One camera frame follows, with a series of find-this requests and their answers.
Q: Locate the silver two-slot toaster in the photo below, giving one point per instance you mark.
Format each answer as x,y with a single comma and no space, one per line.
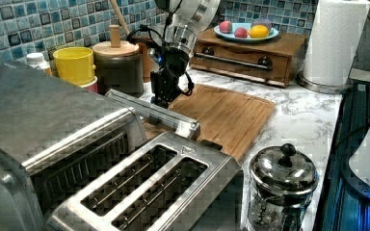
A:
168,184

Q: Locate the white lidded small jar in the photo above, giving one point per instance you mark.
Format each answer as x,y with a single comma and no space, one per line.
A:
37,61

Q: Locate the glass french press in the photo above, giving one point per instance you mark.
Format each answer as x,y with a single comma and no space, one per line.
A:
282,182

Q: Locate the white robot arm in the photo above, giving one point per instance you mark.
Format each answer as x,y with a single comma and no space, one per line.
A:
187,18

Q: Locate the silver toaster oven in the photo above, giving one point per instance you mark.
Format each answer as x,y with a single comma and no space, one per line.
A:
55,138

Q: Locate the dark canister with wooden lid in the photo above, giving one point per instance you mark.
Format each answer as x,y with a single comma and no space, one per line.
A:
118,65

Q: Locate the glass oven door with handle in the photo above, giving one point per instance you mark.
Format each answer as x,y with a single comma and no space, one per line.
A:
182,125

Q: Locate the toy strawberry lower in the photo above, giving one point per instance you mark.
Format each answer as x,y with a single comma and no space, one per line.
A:
241,33

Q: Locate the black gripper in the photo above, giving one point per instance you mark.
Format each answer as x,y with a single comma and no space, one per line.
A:
164,82

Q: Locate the purple toy eggplant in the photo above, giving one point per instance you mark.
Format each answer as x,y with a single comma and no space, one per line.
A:
263,21

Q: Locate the wooden spoon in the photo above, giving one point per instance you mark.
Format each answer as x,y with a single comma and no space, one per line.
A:
115,6

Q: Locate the toy lemon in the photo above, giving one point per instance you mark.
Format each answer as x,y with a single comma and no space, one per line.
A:
258,32

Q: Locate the toy strawberry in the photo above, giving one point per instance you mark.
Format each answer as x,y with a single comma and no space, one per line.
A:
241,33
225,27

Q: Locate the toy strawberry upper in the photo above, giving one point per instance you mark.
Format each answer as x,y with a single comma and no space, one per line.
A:
225,27

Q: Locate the wooden drawer box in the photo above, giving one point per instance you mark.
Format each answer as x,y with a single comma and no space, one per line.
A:
273,61

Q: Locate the paper towel roll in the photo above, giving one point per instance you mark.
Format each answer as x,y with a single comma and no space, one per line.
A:
332,45

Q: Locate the yellow ceramic container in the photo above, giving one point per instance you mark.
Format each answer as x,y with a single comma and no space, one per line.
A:
75,64

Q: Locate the bamboo cutting board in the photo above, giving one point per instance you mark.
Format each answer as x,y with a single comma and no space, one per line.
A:
229,118

